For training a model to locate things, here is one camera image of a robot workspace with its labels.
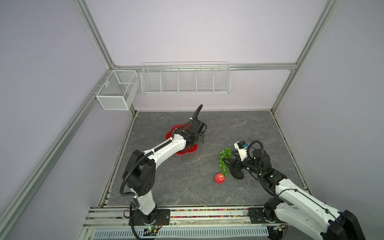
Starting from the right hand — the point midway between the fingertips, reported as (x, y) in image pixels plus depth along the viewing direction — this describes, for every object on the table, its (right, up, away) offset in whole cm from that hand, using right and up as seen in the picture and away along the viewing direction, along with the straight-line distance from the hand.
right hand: (228, 156), depth 79 cm
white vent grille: (-22, -35, -9) cm, 42 cm away
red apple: (-5, -13, +3) cm, 14 cm away
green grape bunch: (0, -1, +12) cm, 12 cm away
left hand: (-16, +8, +9) cm, 20 cm away
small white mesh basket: (-71, +41, +22) cm, 85 cm away
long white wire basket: (-25, +48, +20) cm, 58 cm away
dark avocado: (+6, -11, +6) cm, 13 cm away
